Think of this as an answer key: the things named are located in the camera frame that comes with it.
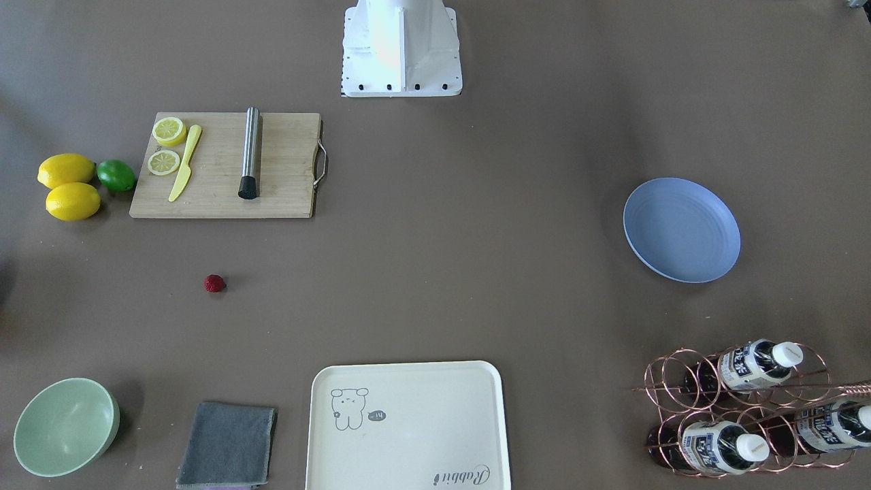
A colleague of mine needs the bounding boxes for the red strawberry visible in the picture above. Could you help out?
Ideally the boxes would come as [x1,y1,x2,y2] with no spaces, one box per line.
[203,275,227,293]

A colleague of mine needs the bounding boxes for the wooden cutting board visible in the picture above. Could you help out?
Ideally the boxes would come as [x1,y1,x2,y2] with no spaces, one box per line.
[129,112,324,219]

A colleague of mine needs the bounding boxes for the dark drink bottle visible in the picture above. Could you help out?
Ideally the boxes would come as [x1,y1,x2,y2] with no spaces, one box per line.
[763,399,870,456]
[645,421,770,477]
[680,339,804,402]

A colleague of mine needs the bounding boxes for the lemon slice lower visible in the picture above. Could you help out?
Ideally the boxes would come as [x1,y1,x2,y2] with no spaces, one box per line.
[146,150,181,176]

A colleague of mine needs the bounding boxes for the yellow lemon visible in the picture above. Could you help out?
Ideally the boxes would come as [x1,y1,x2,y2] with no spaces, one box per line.
[46,181,101,221]
[37,153,96,189]

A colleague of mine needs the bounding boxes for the lemon half upper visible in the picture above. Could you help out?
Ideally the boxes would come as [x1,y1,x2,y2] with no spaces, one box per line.
[150,116,188,148]

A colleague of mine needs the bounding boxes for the dark drink bottle top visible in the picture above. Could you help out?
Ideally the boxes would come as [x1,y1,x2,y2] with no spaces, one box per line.
[680,339,804,402]

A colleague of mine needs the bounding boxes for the cream rabbit tray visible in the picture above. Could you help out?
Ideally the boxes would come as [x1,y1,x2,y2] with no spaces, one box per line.
[306,360,512,489]

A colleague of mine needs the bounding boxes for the grey folded cloth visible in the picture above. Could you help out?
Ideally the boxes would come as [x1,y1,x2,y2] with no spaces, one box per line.
[176,402,276,489]

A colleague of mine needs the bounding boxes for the yellow lemon upper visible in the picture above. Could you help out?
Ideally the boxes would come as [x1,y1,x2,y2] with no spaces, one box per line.
[37,153,96,189]

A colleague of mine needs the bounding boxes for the copper wire bottle rack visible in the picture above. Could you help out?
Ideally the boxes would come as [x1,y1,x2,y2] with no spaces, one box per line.
[641,344,869,478]

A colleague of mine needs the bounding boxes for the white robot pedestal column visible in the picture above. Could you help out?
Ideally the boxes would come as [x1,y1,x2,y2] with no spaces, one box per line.
[340,1,463,97]

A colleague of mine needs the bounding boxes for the green lime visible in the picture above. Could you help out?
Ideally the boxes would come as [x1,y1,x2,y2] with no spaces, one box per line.
[96,159,137,193]

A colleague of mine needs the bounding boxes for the yellow lemon lower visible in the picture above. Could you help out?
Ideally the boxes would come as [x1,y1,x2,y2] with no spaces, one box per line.
[46,181,101,221]

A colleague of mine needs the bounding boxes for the green bowl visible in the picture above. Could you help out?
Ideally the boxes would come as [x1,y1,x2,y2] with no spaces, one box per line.
[14,378,120,478]

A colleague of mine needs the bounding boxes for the blue plate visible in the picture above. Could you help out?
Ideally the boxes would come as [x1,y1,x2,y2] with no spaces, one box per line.
[622,177,742,283]

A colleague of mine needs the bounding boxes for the steel muddler black tip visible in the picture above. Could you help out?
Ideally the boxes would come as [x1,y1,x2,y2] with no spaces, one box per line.
[237,106,261,199]

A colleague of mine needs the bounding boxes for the yellow plastic knife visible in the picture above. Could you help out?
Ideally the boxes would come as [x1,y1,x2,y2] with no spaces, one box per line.
[168,125,203,202]

